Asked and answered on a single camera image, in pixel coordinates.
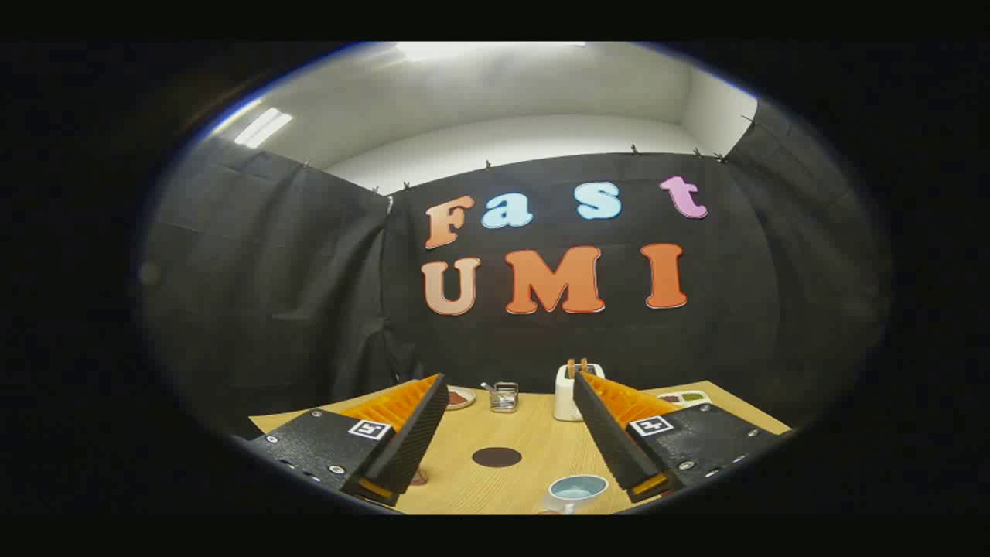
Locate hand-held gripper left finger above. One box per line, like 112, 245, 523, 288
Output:
246, 374, 450, 507

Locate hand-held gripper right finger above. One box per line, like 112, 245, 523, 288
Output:
572, 371, 794, 504

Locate white cup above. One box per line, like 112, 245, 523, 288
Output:
541, 474, 610, 515

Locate dark round coaster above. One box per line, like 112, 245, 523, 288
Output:
472, 446, 523, 469

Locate white toaster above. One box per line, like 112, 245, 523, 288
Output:
554, 364, 606, 422

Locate wooden table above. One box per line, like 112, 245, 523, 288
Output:
249, 379, 794, 515

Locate ceiling light strip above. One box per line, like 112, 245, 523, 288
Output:
234, 107, 295, 149

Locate ceiling light panel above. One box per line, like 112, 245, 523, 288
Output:
394, 42, 589, 63

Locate metal wire rack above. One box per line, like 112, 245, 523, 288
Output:
481, 381, 520, 413

